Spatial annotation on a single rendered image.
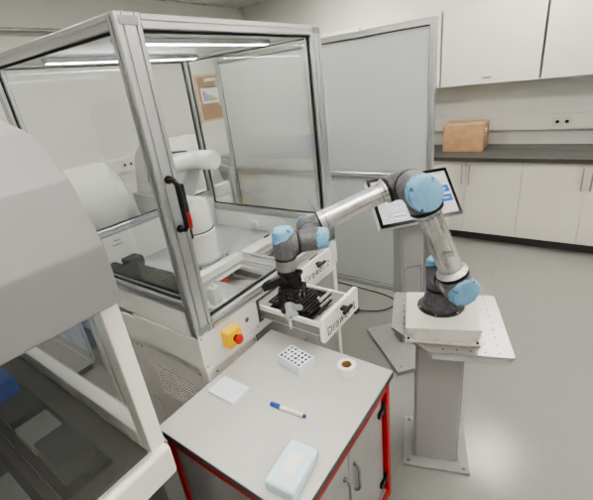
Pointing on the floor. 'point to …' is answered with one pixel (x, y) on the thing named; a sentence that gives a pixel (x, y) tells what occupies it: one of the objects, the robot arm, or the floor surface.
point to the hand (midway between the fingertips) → (288, 316)
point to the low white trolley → (287, 428)
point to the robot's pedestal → (436, 417)
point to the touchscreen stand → (399, 356)
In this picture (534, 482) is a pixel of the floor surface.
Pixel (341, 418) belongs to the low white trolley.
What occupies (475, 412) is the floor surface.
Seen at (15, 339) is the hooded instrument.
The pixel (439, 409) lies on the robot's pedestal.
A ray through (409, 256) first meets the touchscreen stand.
